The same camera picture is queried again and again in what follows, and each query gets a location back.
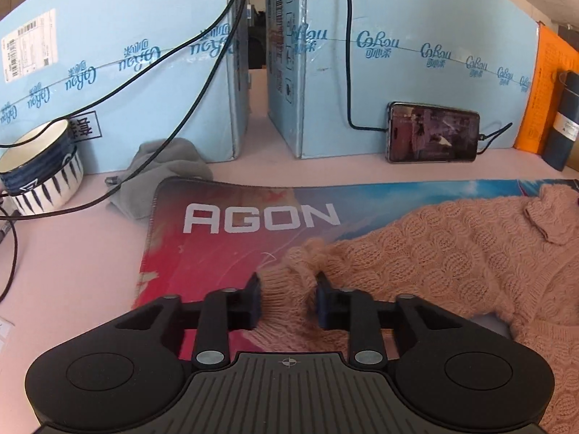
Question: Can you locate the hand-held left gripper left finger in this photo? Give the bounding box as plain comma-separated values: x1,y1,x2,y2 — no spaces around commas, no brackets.
107,272,263,370

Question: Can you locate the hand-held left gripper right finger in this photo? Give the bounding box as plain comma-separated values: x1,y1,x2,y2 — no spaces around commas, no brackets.
314,271,472,367

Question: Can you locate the pink knitted sweater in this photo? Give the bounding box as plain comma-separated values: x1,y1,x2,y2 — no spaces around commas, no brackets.
251,184,579,434

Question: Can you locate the printed red blue desk mat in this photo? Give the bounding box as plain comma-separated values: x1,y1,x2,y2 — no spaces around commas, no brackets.
133,177,579,358

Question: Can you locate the grey cloth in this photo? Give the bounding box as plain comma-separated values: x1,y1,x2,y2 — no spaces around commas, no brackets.
105,138,214,220

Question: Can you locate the black smartphone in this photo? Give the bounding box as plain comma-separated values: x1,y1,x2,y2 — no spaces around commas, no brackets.
385,102,481,164

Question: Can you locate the white blue-striped ceramic bowl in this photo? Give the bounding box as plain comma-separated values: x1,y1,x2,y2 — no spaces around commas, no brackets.
9,147,85,216

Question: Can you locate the light blue cardboard box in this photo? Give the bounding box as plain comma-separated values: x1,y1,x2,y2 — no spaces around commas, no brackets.
265,0,542,160

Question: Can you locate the dark blue ceramic bowl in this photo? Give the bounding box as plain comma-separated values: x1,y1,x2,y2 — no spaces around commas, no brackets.
0,120,75,197

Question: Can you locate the orange padded envelope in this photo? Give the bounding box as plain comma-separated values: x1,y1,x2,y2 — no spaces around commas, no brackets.
513,25,579,154

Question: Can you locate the light blue box with label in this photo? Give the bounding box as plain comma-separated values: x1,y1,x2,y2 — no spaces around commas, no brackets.
0,0,251,175

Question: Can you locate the thin black cable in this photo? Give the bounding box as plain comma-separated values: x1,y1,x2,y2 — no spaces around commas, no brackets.
0,0,252,148
0,0,241,301

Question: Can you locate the black phone charging cable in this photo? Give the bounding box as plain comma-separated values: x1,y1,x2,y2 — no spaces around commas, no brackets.
338,0,390,135

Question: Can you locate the short black phone cable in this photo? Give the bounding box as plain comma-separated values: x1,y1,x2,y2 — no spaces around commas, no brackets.
477,121,514,157

